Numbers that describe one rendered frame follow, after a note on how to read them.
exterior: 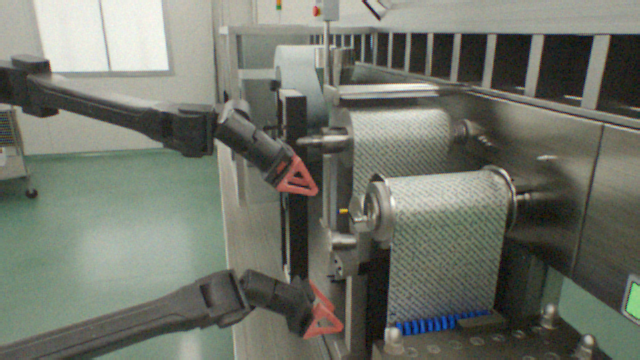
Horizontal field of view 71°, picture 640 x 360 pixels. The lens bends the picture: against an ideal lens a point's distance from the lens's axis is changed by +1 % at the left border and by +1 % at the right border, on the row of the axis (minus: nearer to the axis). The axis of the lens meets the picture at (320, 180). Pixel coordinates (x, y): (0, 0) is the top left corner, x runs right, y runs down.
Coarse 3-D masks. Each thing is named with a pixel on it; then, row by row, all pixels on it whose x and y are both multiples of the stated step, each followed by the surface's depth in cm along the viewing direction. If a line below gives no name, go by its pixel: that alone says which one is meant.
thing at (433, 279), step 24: (456, 240) 85; (480, 240) 87; (408, 264) 84; (432, 264) 86; (456, 264) 87; (480, 264) 89; (408, 288) 86; (432, 288) 88; (456, 288) 89; (480, 288) 91; (408, 312) 88; (432, 312) 90; (456, 312) 91
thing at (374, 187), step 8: (376, 184) 84; (504, 184) 87; (368, 192) 89; (376, 192) 84; (384, 192) 82; (384, 200) 81; (384, 208) 81; (384, 216) 81; (384, 224) 81; (376, 232) 86; (384, 232) 82; (376, 240) 86
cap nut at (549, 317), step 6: (546, 306) 87; (552, 306) 87; (546, 312) 87; (552, 312) 86; (558, 312) 87; (540, 318) 89; (546, 318) 87; (552, 318) 87; (558, 318) 87; (546, 324) 88; (552, 324) 87; (558, 324) 87
